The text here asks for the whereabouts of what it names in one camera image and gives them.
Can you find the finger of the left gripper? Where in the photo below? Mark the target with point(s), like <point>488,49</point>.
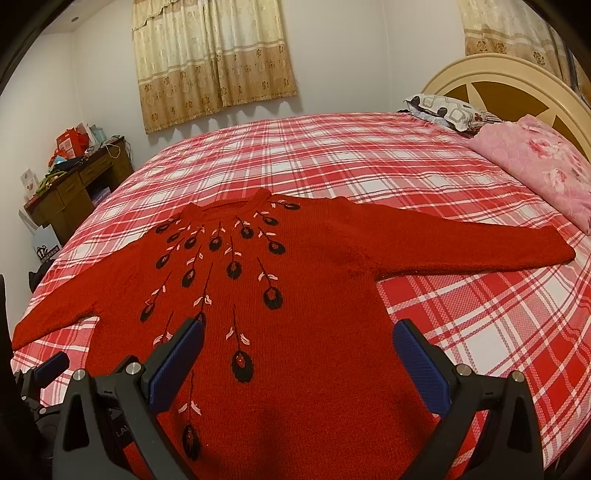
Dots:
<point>46,373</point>

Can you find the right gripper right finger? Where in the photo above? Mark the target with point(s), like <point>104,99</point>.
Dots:
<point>509,446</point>

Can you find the white paper shopping bag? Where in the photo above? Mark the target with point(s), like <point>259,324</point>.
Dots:
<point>44,240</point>

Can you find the black clothes pile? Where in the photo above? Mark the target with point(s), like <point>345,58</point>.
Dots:
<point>35,277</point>

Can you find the beige patterned curtain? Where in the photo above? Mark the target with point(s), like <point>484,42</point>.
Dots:
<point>198,58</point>

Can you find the pink floral quilt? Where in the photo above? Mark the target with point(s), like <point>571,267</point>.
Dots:
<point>543,160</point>

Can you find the white printed box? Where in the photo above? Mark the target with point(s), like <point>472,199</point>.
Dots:
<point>30,183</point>

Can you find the red gift bag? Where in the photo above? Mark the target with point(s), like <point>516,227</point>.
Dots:
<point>72,143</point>

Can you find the red knitted sweater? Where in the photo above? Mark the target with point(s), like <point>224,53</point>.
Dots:
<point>298,378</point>

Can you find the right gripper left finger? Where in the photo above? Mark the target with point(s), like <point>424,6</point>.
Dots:
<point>143,391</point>

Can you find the red plaid bed sheet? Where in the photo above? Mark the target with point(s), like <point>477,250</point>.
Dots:
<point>536,321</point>

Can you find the brown wooden desk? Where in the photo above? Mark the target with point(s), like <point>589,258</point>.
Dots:
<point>68,201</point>

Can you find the cream wooden headboard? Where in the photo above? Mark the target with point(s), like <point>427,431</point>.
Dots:
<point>512,88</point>

